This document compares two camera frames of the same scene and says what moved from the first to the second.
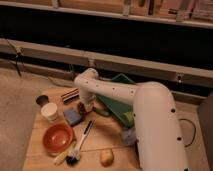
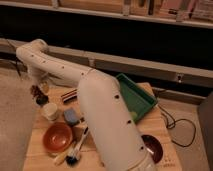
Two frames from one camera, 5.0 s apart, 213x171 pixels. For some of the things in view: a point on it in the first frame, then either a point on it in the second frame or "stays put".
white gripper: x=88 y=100 -> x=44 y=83
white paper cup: x=49 y=111 stays put
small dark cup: x=42 y=100 stays put
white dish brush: x=74 y=157 stays put
